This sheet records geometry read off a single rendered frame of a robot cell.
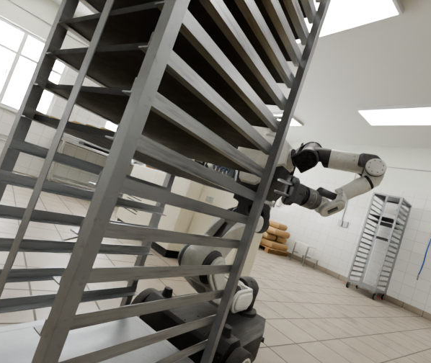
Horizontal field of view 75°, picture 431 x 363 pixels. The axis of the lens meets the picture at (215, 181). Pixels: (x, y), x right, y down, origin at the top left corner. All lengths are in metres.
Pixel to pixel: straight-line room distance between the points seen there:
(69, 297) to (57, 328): 0.05
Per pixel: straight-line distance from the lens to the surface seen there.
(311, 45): 1.19
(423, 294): 6.29
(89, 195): 1.04
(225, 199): 2.75
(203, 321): 1.02
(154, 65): 0.55
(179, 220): 2.94
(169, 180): 1.25
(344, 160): 1.36
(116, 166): 0.51
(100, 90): 0.68
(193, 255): 1.19
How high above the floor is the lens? 0.72
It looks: 4 degrees up
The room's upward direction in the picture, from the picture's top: 19 degrees clockwise
